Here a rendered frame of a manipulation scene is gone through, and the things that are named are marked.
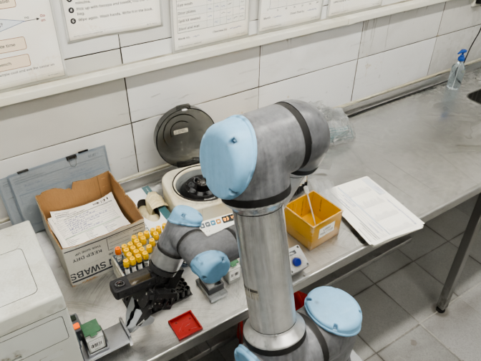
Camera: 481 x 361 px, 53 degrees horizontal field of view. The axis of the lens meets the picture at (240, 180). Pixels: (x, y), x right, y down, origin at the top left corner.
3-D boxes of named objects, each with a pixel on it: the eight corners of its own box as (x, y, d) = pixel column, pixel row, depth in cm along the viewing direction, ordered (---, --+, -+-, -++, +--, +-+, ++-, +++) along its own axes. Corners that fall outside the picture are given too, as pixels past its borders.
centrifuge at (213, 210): (186, 251, 148) (184, 221, 141) (159, 197, 170) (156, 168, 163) (256, 230, 156) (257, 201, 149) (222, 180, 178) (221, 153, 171)
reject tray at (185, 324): (180, 341, 122) (179, 339, 122) (167, 322, 127) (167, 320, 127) (202, 329, 125) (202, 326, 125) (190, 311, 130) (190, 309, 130)
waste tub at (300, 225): (310, 251, 149) (313, 228, 143) (280, 228, 157) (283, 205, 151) (339, 233, 155) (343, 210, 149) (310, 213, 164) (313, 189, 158)
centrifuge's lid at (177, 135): (152, 112, 152) (145, 104, 158) (162, 180, 164) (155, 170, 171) (215, 100, 159) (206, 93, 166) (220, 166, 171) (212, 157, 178)
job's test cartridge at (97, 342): (91, 356, 114) (86, 340, 111) (84, 342, 117) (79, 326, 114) (107, 348, 116) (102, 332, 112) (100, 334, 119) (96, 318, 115)
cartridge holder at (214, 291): (211, 304, 132) (211, 295, 130) (195, 282, 138) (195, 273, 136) (227, 295, 135) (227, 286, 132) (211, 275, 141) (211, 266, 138)
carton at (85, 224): (71, 289, 136) (59, 251, 127) (44, 230, 155) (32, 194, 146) (151, 255, 147) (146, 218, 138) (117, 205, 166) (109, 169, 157)
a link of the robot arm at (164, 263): (165, 258, 109) (150, 238, 115) (157, 275, 110) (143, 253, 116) (191, 259, 114) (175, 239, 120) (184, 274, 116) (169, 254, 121)
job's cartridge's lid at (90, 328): (86, 340, 111) (86, 339, 110) (79, 326, 114) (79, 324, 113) (102, 332, 112) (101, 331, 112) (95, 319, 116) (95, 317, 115)
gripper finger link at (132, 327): (149, 339, 122) (162, 311, 119) (128, 341, 118) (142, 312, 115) (144, 330, 124) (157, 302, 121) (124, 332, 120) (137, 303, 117)
